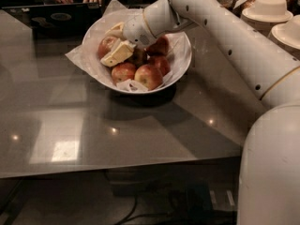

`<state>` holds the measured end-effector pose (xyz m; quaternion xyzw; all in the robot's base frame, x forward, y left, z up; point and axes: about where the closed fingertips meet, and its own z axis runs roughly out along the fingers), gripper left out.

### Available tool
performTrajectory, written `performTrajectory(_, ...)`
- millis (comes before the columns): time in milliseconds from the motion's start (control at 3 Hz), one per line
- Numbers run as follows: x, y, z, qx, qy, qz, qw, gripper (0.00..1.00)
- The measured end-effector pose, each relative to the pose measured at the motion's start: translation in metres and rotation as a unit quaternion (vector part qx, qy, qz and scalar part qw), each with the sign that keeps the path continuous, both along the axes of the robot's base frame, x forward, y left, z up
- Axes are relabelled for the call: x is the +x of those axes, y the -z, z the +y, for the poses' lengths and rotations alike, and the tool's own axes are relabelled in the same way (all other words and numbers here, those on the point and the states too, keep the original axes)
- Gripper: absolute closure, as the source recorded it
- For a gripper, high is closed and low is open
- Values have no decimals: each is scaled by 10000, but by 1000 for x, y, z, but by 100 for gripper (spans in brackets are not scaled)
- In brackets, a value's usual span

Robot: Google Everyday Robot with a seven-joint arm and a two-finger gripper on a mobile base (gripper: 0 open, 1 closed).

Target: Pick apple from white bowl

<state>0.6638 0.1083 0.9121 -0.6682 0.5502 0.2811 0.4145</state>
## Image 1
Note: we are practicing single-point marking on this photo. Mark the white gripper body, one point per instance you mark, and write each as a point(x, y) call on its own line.
point(136, 31)

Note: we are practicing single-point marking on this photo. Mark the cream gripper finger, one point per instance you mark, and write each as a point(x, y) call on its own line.
point(121, 51)
point(116, 31)

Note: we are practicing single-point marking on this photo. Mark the large red apple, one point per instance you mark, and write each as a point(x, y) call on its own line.
point(105, 46)

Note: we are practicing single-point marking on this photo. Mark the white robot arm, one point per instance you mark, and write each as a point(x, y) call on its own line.
point(269, 180)

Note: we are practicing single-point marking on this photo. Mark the small yellow-red apple centre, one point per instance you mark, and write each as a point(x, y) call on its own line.
point(138, 58)

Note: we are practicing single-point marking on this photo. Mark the red apple front left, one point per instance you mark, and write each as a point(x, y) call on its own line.
point(123, 71)

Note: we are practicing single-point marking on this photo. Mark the red apple back right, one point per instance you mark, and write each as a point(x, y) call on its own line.
point(161, 46)

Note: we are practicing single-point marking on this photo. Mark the red apple front right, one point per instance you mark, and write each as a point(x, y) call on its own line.
point(149, 76)

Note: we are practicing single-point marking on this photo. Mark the red apple middle right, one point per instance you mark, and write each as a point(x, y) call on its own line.
point(160, 62)

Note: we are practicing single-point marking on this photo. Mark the white paper bowl on stack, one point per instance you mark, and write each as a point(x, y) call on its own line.
point(268, 11)

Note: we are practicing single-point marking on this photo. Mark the white paper bowl front stack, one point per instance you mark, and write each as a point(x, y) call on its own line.
point(288, 33)

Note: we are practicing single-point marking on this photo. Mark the white paper liner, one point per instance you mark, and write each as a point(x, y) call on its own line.
point(84, 58)

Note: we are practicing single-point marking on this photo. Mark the black laptop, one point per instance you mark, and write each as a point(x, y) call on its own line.
point(57, 19)

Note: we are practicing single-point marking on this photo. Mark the back stack of paper plates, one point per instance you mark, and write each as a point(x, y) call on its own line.
point(262, 27)

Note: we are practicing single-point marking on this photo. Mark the dark box under table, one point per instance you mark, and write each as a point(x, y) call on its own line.
point(202, 198)

